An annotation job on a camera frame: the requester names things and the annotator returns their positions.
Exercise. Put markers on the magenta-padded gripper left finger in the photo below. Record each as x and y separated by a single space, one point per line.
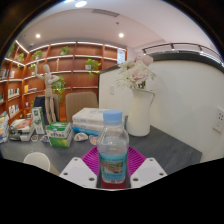
76 171

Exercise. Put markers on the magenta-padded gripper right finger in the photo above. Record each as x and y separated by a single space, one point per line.
148 171

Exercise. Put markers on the clear blue-capped water bottle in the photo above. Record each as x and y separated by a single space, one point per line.
112 150

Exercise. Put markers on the flat round red coaster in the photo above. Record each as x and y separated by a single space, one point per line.
113 185

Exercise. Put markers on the cream ceramic mug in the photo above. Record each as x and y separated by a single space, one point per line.
38 161

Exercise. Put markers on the green white tissue box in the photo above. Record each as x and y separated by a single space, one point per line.
60 135

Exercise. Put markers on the white vase with flowers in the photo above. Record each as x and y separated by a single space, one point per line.
140 113

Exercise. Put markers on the tan chair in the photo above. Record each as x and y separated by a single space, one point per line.
80 105

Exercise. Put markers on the stack of dark books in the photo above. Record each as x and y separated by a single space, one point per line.
21 128

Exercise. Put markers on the dark office chair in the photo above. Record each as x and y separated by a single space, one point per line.
39 105

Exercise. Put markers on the wooden artist mannequin figure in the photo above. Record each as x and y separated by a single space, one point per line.
48 86

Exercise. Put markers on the recessed ceiling spotlight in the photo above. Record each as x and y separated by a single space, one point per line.
121 35
37 35

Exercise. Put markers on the ceiling air vent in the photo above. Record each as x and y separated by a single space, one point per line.
105 12

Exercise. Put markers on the round-bulb ceiling chandelier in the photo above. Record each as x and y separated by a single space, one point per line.
81 3

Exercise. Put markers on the white wall outlet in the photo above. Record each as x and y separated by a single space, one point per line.
219 119
112 90

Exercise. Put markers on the wooden wall shelf unit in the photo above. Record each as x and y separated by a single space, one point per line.
80 71

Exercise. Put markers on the black ceiling track rail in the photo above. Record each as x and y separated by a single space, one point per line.
180 45

